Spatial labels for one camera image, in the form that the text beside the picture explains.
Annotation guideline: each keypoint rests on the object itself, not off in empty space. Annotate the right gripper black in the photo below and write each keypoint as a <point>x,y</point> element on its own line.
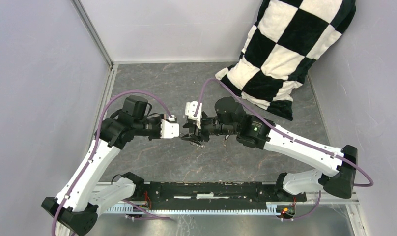
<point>195,134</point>

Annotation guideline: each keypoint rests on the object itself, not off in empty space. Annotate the metal disc with key rings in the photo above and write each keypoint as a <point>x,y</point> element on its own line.
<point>197,144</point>

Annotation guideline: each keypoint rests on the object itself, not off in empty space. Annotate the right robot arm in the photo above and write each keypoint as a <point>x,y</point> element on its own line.
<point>333,167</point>

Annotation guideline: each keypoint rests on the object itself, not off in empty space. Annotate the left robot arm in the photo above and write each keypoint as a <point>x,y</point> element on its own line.
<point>75,206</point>

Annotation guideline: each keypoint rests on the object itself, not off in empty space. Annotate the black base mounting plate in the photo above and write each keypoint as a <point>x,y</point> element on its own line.
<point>240,195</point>

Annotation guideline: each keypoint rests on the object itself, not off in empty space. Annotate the black and white checkered pillow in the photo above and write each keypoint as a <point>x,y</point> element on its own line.
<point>288,37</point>

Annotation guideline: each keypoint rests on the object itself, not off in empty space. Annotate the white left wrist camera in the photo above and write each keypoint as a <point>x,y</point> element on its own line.
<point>169,128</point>

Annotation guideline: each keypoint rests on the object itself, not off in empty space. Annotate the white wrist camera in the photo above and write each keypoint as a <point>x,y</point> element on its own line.
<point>169,128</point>
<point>193,113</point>

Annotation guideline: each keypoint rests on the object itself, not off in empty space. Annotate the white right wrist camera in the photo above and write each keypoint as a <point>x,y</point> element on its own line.
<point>193,113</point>

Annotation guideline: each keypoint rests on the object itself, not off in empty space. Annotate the white slotted cable duct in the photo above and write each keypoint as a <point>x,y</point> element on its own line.
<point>125,208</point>

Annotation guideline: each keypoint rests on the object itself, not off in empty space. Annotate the aluminium frame rail front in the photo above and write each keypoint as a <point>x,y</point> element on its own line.
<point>326,198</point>

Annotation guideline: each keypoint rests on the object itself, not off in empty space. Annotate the aluminium corner post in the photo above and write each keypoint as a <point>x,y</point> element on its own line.
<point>80,9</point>

